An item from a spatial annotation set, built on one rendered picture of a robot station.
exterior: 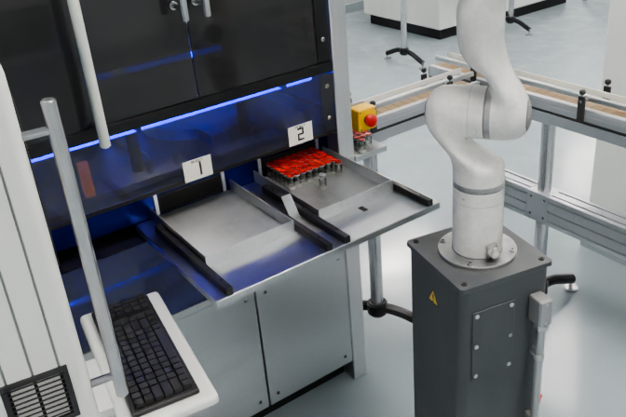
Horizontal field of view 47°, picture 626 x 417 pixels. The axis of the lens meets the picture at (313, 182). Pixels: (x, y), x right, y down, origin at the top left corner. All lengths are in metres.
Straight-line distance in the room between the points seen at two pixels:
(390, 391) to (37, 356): 1.59
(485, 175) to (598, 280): 1.73
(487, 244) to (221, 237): 0.68
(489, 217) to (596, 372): 1.24
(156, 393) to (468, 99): 0.90
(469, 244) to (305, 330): 0.88
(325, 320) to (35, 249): 1.41
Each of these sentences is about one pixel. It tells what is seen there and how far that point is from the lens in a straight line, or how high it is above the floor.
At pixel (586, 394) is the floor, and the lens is 2.76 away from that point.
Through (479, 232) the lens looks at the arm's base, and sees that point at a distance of 1.73.
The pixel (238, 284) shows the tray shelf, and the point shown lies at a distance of 1.72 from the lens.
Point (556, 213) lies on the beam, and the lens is 2.77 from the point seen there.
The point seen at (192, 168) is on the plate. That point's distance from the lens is 1.98.
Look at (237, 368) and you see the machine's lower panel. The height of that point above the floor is 0.31.
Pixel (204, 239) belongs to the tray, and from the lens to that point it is 1.91.
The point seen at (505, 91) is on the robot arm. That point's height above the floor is 1.30.
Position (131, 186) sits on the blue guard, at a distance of 1.92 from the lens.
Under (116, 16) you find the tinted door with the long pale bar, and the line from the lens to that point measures 1.81.
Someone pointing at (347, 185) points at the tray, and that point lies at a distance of 2.11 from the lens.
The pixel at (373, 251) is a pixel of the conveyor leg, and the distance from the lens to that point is 2.73.
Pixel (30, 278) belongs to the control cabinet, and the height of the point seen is 1.19.
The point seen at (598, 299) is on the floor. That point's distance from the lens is 3.22.
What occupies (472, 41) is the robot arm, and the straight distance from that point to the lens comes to 1.54.
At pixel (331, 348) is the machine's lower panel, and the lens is 2.58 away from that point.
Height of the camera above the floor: 1.82
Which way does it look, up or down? 26 degrees down
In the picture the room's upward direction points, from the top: 5 degrees counter-clockwise
